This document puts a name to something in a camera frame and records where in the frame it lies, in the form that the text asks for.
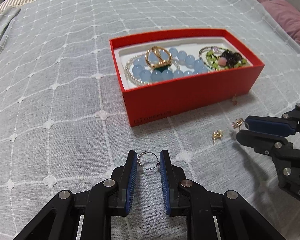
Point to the black flower hair clip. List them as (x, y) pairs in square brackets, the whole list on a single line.
[(230, 56)]

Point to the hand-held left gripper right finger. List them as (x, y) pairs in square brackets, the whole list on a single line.
[(165, 185)]

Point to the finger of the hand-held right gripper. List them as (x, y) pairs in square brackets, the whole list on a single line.
[(267, 125), (260, 142)]

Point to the red cardboard box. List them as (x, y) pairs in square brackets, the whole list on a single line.
[(165, 100)]

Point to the gold flower earring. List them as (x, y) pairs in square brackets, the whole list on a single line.
[(217, 135), (237, 124), (235, 101)]

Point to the grey cloth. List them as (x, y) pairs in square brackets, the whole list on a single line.
[(2, 27)]

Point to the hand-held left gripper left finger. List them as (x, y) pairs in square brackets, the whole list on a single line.
[(131, 185)]

